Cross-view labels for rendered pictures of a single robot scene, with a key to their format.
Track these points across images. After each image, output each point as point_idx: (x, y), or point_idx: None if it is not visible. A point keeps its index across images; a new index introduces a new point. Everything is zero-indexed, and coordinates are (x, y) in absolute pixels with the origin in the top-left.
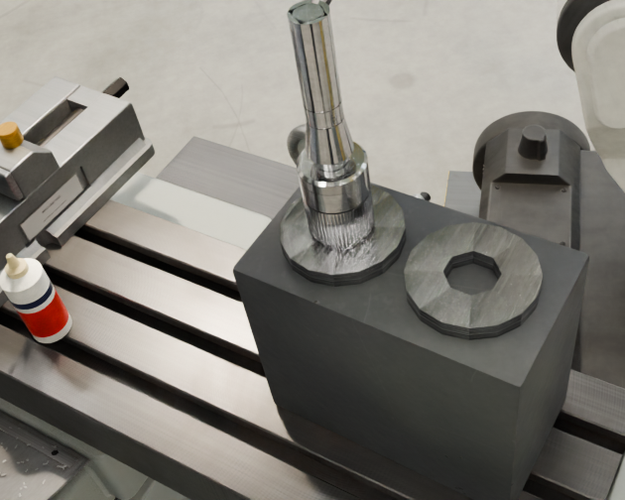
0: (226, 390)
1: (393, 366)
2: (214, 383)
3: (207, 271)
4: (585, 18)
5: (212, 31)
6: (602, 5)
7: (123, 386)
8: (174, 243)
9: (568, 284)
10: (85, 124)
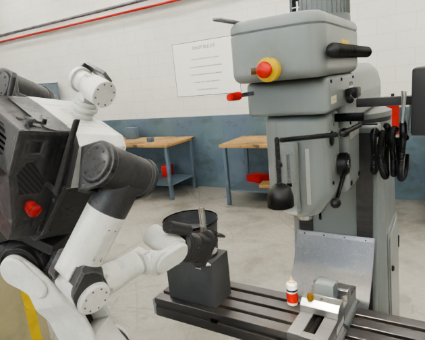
0: (242, 295)
1: None
2: (245, 295)
3: (253, 316)
4: (125, 331)
5: None
6: (119, 328)
7: (267, 294)
8: (266, 322)
9: None
10: (299, 324)
